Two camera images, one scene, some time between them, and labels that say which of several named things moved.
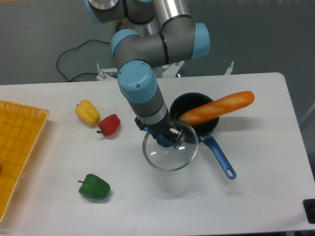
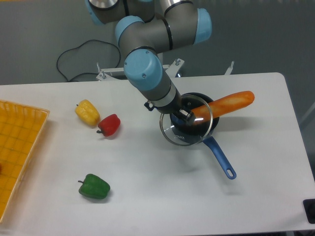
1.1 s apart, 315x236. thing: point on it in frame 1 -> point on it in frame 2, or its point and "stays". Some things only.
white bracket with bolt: [228, 73] stays
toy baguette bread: [219, 108] stays
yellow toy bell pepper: [86, 111] stays
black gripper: [164, 128] -> [189, 117]
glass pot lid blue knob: [171, 158] -> [183, 133]
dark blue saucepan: [188, 100] stays
